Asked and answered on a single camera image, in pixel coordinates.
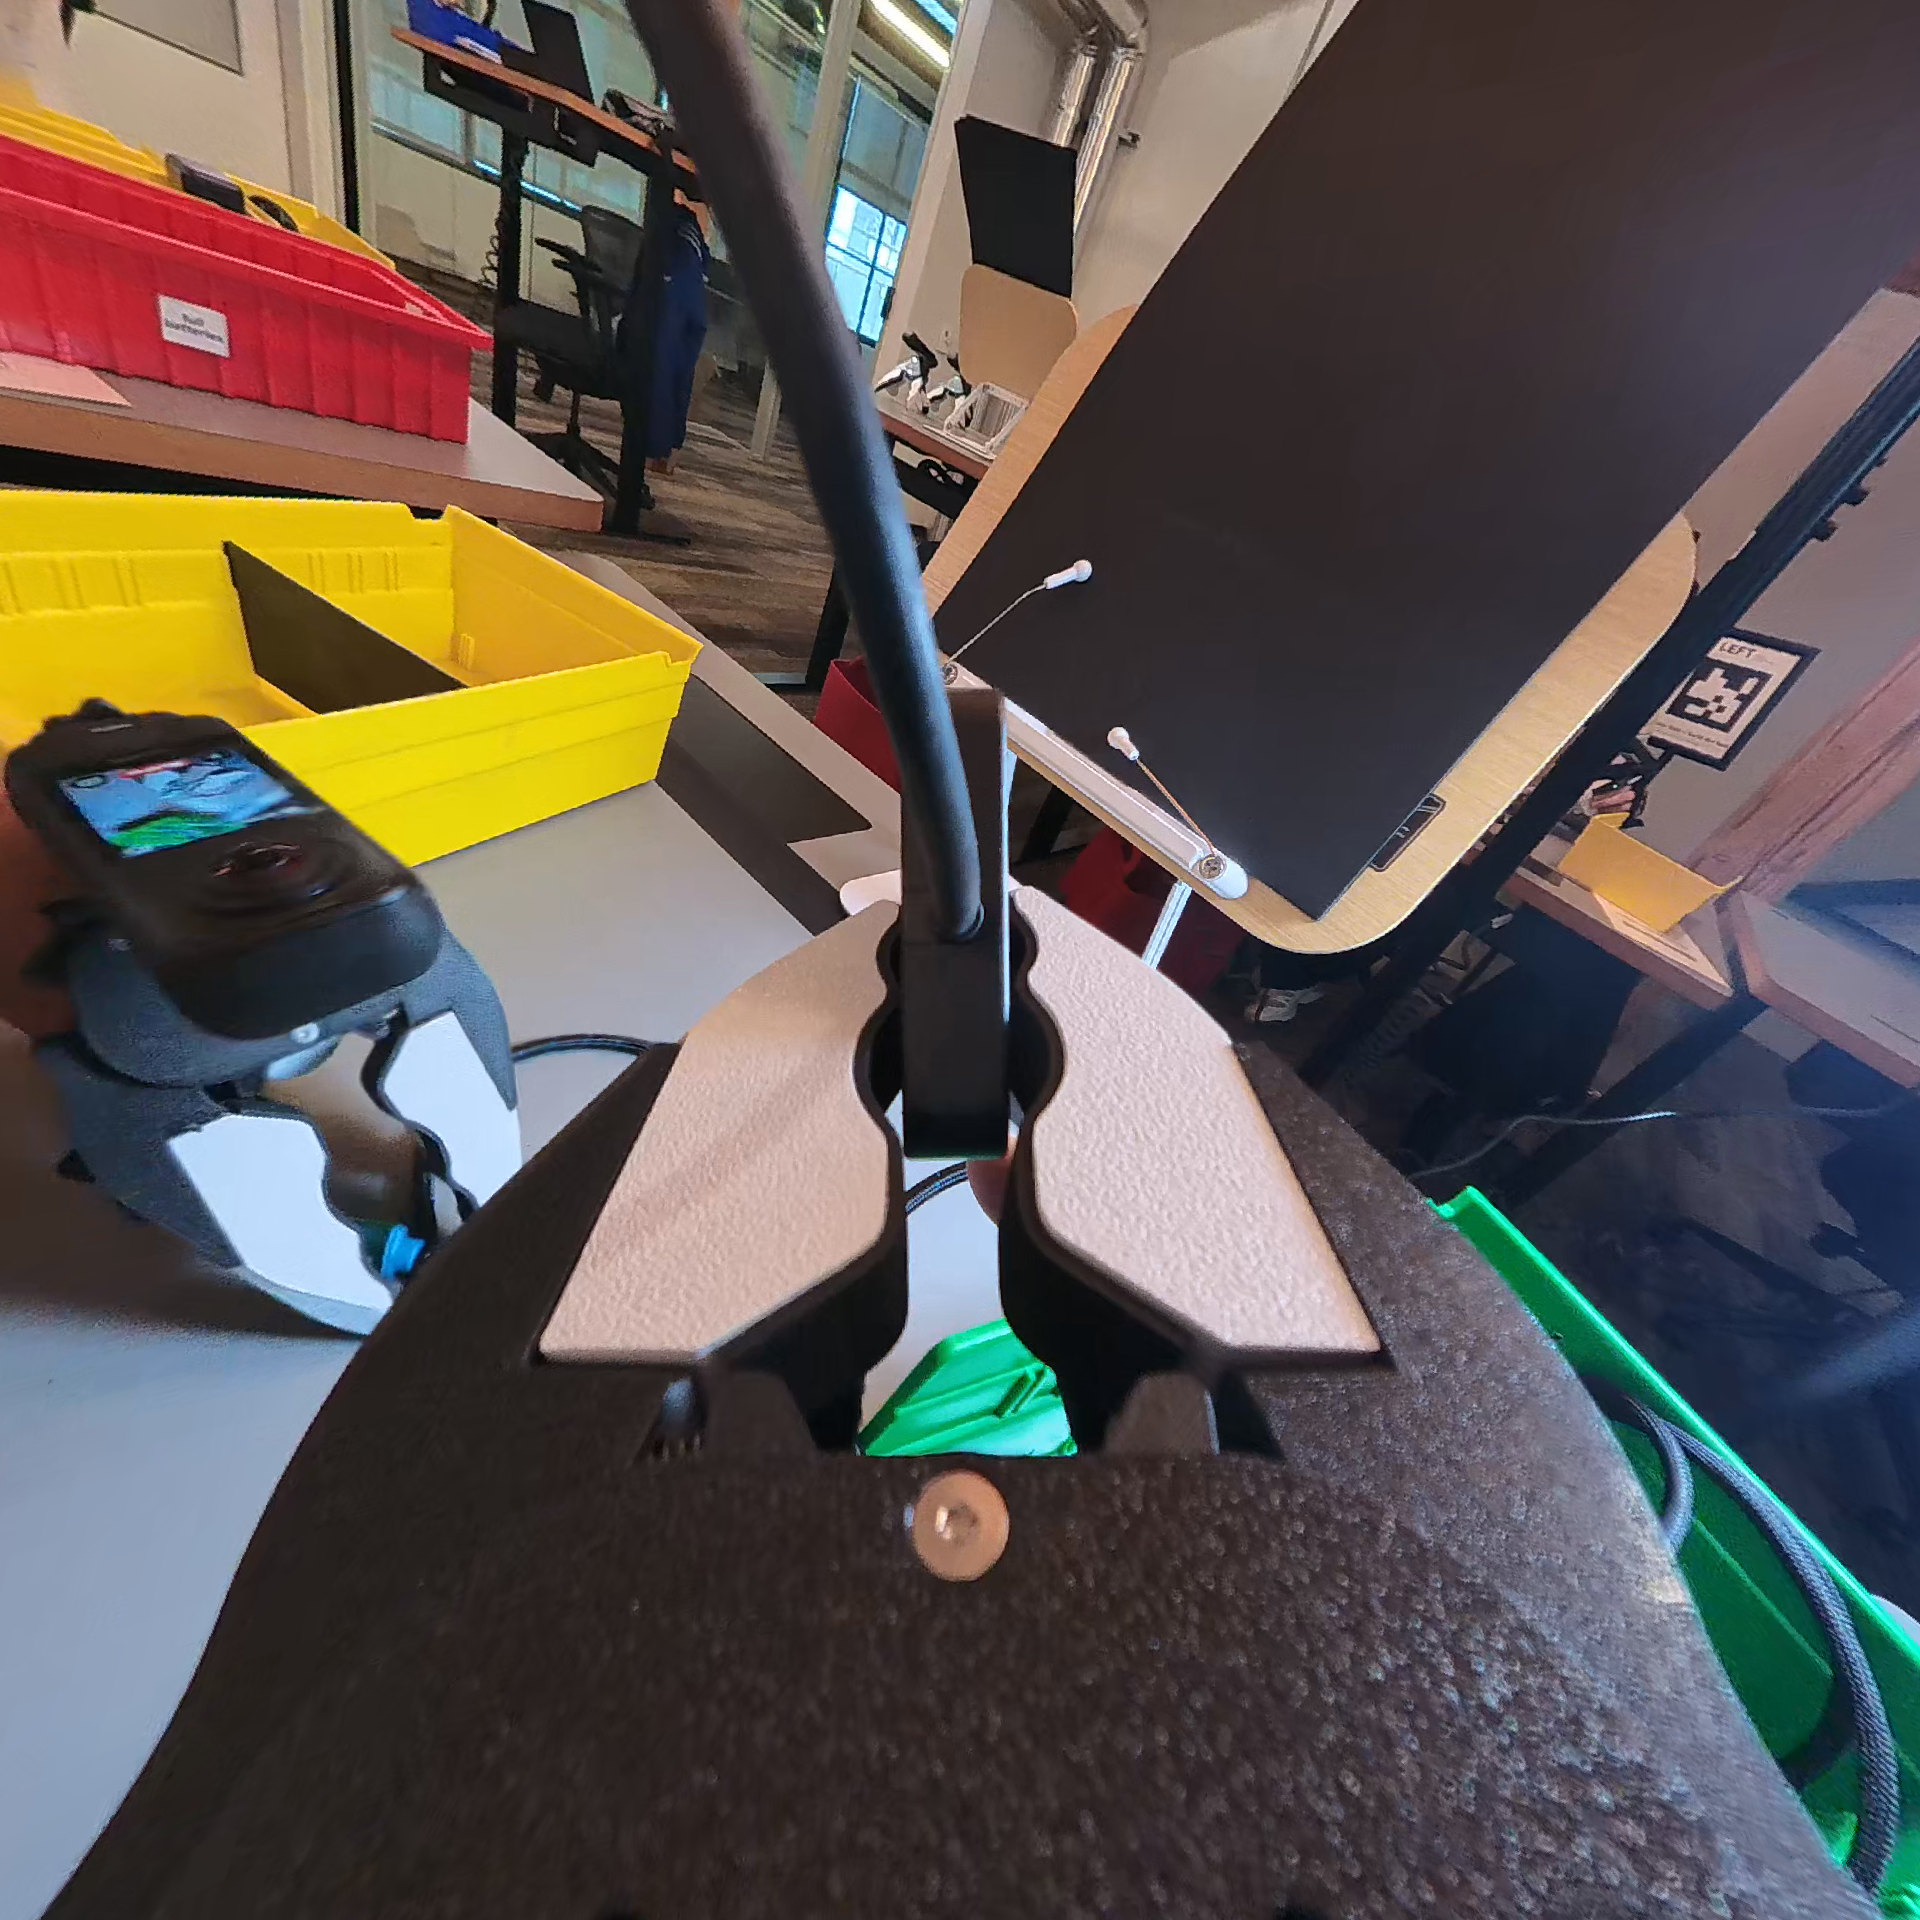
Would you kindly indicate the yellow plastic bin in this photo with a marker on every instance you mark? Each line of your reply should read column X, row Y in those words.
column 449, row 719

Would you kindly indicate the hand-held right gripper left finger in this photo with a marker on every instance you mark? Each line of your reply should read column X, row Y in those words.
column 734, row 1199

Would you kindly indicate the black panel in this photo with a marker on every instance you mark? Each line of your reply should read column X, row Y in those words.
column 1020, row 194

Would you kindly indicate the standing desk with laptop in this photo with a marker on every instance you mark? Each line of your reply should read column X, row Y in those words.
column 508, row 76

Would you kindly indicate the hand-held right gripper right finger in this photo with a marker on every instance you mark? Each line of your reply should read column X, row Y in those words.
column 1189, row 1199

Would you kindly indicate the cluttered wooden desk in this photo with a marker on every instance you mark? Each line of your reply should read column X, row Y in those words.
column 903, row 449

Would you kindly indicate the red plastic bin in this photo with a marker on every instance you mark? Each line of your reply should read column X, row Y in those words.
column 240, row 301

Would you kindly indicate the shallow yellow parts bin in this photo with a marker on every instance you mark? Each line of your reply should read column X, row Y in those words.
column 122, row 165

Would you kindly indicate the black bin divider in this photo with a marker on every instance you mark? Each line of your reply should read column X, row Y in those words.
column 332, row 637

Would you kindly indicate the green plastic bin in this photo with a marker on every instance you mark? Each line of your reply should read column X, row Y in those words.
column 1559, row 1350

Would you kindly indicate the red bag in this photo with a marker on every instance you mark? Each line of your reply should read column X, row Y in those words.
column 856, row 719

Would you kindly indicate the yellow cardboard tray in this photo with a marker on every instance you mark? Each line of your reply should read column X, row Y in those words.
column 1637, row 879

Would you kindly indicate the red battery bin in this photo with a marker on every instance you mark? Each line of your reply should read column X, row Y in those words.
column 1118, row 900

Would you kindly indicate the long wooden desk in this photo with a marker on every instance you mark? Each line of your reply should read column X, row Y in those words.
column 1771, row 975

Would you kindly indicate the tan cardboard sheet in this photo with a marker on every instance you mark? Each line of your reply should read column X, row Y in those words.
column 1007, row 325

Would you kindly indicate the black metal pole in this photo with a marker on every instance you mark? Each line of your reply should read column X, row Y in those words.
column 1620, row 719

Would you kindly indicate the black white marker sign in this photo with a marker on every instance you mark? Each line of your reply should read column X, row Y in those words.
column 1715, row 695

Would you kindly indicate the black office chair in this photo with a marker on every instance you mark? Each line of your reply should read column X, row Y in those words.
column 615, row 331

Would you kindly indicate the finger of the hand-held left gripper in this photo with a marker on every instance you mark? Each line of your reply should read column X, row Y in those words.
column 467, row 1094
column 289, row 1215

